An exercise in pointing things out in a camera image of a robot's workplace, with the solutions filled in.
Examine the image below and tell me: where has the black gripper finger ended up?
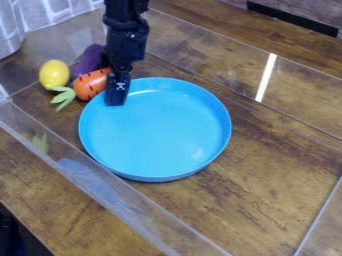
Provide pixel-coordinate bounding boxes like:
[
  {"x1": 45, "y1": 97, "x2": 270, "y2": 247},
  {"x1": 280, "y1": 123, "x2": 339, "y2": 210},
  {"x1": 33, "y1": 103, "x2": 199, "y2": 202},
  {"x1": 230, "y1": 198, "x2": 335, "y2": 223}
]
[{"x1": 104, "y1": 71, "x2": 131, "y2": 106}]

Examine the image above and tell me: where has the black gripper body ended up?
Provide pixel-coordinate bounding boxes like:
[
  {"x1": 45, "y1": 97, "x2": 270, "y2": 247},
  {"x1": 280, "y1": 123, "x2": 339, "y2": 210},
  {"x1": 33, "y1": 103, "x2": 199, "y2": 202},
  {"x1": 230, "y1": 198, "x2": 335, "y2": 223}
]
[{"x1": 104, "y1": 20, "x2": 149, "y2": 72}]

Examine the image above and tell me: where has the orange toy carrot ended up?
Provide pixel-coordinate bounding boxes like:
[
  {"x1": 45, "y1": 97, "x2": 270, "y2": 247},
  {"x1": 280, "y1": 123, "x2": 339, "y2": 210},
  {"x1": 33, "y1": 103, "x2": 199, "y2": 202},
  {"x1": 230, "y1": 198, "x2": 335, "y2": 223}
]
[{"x1": 51, "y1": 68, "x2": 112, "y2": 112}]

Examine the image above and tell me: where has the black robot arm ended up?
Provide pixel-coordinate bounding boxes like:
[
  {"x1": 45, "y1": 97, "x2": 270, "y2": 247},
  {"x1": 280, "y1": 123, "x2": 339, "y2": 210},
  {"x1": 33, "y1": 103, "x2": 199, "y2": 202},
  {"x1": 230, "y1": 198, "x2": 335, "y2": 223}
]
[{"x1": 103, "y1": 0, "x2": 149, "y2": 106}]

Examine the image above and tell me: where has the blue round tray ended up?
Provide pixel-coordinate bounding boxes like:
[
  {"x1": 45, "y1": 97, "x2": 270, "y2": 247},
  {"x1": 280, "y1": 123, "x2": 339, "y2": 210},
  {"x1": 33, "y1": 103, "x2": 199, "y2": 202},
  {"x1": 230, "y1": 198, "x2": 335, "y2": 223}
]
[{"x1": 79, "y1": 77, "x2": 232, "y2": 182}]

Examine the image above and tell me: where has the purple toy eggplant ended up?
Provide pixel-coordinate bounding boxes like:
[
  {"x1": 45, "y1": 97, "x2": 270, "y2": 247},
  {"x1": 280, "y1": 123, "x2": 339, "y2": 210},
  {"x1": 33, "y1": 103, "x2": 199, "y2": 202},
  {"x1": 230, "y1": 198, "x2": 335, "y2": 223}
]
[{"x1": 71, "y1": 44, "x2": 109, "y2": 77}]

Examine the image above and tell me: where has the yellow toy lemon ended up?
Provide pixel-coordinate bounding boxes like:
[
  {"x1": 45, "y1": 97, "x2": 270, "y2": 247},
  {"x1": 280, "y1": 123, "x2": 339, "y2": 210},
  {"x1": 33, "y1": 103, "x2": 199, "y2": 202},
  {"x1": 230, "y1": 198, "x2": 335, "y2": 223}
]
[{"x1": 39, "y1": 59, "x2": 69, "y2": 90}]

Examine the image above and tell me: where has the grey white curtain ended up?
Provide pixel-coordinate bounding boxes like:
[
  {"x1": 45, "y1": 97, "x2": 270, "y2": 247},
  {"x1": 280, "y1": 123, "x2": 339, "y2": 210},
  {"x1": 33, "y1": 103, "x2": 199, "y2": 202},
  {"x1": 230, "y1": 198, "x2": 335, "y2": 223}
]
[{"x1": 0, "y1": 0, "x2": 104, "y2": 60}]

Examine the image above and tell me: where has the clear acrylic barrier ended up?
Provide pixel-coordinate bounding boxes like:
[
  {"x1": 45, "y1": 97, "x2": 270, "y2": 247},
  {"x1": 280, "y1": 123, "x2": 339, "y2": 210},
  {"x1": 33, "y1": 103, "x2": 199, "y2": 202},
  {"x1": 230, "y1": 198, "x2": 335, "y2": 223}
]
[{"x1": 0, "y1": 85, "x2": 231, "y2": 256}]

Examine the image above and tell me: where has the dark wooden board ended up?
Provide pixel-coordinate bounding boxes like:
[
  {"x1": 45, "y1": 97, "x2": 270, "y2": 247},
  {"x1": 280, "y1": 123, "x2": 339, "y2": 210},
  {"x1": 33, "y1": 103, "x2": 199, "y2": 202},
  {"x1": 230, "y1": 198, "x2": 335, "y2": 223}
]
[{"x1": 247, "y1": 0, "x2": 339, "y2": 38}]

